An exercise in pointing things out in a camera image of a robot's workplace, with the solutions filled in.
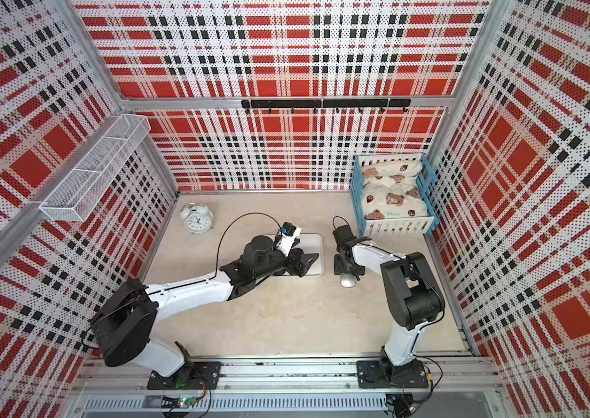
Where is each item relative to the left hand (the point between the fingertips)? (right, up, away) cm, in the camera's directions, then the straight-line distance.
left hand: (310, 246), depth 81 cm
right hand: (+15, -9, +14) cm, 22 cm away
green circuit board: (-33, -41, -12) cm, 54 cm away
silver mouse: (+14, -14, +14) cm, 24 cm away
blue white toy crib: (+34, +5, +20) cm, 40 cm away
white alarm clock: (-45, +9, +20) cm, 50 cm away
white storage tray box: (+1, -2, +21) cm, 21 cm away
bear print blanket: (+33, +18, +26) cm, 45 cm away
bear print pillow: (+39, +30, +26) cm, 56 cm away
